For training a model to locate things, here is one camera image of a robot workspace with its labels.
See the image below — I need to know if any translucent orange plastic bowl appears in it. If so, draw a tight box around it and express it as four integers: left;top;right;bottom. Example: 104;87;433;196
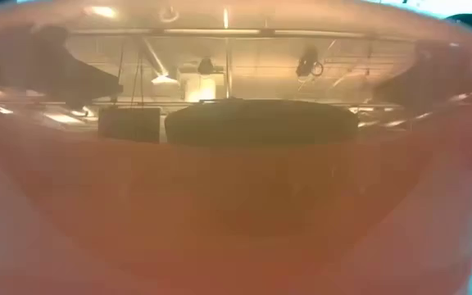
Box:
0;0;472;295

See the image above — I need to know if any dark bowl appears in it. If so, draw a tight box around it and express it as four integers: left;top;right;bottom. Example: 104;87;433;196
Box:
164;98;360;147

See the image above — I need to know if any black overhead camera with cable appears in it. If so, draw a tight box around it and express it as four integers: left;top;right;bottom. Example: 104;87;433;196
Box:
295;47;325;79

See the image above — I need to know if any vertical metal frame pole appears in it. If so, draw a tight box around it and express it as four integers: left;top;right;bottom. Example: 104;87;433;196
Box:
225;37;233;99

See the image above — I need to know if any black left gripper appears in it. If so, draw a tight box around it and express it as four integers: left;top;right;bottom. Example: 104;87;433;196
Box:
26;26;125;108

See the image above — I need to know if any black ceiling spot lamp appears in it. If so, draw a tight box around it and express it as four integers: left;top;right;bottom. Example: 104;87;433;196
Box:
197;57;215;76

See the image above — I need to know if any silver ventilation duct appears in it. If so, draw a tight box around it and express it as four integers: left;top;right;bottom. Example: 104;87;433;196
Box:
141;39;171;79

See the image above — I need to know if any dark hanging monitor screen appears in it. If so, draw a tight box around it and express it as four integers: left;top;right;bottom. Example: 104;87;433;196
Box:
98;107;161;144

